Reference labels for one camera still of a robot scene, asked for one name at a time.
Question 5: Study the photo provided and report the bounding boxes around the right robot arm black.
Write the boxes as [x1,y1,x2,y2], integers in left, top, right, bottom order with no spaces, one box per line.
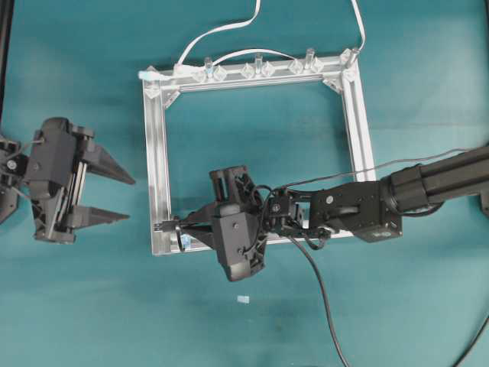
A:
[173,147,488,281]

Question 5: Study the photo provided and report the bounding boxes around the metal standoff post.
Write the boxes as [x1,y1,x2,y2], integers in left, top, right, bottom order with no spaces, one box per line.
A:
[204,57,214,80]
[254,53,263,77]
[304,47,316,72]

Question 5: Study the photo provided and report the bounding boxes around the aluminium extrusion frame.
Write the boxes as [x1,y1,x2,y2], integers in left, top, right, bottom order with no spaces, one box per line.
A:
[139,47,379,256]

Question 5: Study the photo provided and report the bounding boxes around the small blue plastic piece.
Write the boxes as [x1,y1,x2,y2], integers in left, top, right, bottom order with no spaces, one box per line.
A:
[236,294,251,304]

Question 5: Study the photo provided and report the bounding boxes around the white flat ethernet cable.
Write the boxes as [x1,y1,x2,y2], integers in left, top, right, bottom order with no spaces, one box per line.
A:
[139,0,367,81]

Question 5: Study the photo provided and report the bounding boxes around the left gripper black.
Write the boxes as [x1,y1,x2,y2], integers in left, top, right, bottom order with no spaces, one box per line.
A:
[24,117,135,244]

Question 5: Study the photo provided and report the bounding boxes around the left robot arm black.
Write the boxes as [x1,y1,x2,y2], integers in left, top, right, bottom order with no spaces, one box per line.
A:
[1,117,135,244]

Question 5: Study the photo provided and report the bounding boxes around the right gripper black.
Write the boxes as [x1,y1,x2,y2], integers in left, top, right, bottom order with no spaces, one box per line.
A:
[178,164,274,284]

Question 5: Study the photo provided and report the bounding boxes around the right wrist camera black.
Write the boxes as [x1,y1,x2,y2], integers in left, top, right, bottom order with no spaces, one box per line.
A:
[212,204,264,282]

